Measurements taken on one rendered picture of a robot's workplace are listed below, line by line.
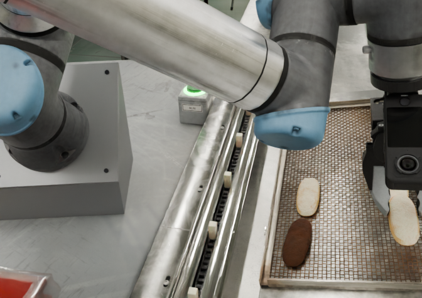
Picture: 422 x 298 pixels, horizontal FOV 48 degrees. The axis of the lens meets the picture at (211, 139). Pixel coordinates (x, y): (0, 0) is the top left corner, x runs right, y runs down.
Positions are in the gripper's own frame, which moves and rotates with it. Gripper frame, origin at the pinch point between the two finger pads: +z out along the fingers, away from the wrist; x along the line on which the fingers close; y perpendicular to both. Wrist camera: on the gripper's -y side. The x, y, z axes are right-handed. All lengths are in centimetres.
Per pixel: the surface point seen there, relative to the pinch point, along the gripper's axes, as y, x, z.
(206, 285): -6.6, 28.1, 8.8
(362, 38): 107, 2, 17
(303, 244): -0.9, 13.8, 5.6
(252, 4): 106, 37, 0
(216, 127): 36, 36, 6
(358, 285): -7.9, 6.3, 5.9
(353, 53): 92, 5, 16
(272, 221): 4.8, 19.2, 6.3
